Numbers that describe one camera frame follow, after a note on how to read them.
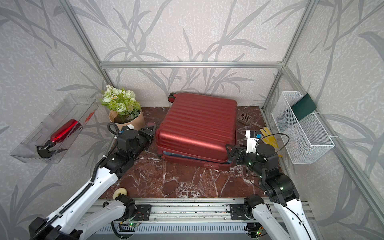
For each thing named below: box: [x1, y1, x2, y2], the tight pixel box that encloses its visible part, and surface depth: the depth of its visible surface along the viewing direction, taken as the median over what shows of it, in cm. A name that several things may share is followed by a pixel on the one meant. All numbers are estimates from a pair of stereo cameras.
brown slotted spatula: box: [237, 113, 263, 129], surface depth 114 cm
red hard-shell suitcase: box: [155, 93, 238, 171], surface depth 78 cm
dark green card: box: [290, 93, 317, 122], surface depth 74 cm
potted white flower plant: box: [101, 84, 146, 130], surface depth 88 cm
